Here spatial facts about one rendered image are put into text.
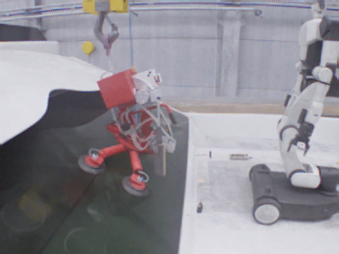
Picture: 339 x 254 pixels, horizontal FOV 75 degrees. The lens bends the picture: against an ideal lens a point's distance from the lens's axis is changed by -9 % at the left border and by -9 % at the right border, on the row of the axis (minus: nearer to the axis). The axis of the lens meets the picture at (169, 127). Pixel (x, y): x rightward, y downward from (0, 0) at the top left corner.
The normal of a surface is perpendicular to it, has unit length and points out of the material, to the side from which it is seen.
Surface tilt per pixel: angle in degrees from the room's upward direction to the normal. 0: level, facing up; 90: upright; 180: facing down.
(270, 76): 90
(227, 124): 90
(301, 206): 90
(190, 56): 90
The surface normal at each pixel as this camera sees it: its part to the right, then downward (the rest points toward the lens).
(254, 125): -0.21, 0.32
